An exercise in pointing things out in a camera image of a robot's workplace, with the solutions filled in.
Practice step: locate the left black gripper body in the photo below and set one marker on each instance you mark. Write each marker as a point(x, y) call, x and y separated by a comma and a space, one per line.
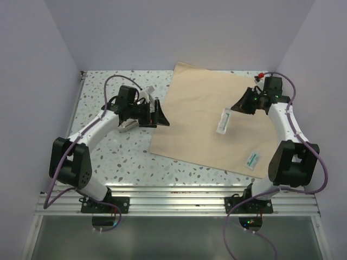
point(141, 112)

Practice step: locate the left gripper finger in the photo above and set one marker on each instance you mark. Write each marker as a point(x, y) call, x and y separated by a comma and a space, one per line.
point(148, 125)
point(160, 117)

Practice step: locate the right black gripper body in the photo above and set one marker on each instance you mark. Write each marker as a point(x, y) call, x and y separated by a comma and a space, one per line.
point(259, 98)

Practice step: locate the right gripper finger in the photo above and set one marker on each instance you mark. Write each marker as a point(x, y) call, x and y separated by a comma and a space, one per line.
point(247, 110)
point(246, 103)

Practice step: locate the clear plastic packet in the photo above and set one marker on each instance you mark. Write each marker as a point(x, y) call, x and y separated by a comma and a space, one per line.
point(224, 121)

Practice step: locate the beige cloth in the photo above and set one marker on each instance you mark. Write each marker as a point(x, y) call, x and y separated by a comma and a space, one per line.
point(193, 105)

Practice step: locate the green white packet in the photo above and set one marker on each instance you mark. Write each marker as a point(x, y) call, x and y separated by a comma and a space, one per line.
point(252, 160)

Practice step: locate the stainless steel tray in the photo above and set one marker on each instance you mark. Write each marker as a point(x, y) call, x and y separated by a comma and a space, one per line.
point(128, 125)

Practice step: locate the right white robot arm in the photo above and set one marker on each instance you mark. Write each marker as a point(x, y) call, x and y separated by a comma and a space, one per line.
point(295, 158)

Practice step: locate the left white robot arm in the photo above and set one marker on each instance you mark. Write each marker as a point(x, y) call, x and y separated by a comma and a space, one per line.
point(70, 161)

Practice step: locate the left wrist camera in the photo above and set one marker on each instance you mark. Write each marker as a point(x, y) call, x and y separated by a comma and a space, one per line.
point(146, 93)

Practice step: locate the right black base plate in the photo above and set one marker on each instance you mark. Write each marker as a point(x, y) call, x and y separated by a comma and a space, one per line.
point(252, 207)

